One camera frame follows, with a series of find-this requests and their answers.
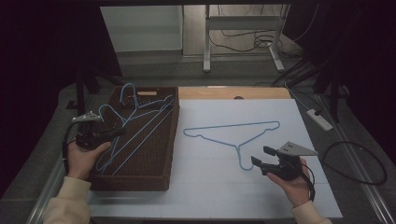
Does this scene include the white power strip cable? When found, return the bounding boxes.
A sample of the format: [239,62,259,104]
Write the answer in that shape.
[284,81,312,112]

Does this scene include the white metal desk frame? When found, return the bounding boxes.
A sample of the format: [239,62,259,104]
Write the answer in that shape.
[203,3,291,74]

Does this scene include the person's right hand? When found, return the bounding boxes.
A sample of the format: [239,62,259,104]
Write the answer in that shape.
[266,158,312,208]

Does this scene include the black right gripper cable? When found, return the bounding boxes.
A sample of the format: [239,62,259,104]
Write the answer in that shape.
[299,162,317,202]

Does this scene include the black metal stand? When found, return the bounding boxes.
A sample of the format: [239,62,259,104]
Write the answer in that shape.
[312,60,351,124]
[74,64,125,124]

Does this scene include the white power strip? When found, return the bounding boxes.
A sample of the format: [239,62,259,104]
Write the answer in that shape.
[306,108,334,132]

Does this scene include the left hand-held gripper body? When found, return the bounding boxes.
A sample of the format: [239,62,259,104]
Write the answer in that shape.
[72,110,106,149]

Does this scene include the white table mat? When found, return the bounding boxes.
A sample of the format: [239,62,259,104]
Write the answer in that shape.
[87,98,344,218]

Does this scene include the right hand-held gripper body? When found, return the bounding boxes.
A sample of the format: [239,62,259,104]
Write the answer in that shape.
[261,141,318,182]

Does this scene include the black looped cable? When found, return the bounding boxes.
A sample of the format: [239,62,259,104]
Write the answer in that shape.
[321,141,388,186]

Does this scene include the brown woven basket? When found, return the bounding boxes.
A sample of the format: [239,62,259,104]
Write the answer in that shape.
[88,86,180,192]

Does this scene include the person's left hand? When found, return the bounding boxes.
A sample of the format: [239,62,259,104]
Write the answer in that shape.
[66,141,112,181]

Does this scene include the white cabinet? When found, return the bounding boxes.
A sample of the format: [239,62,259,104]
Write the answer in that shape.
[100,5,184,53]

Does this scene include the tangled black floor cables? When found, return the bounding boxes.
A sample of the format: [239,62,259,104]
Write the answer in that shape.
[208,4,302,60]

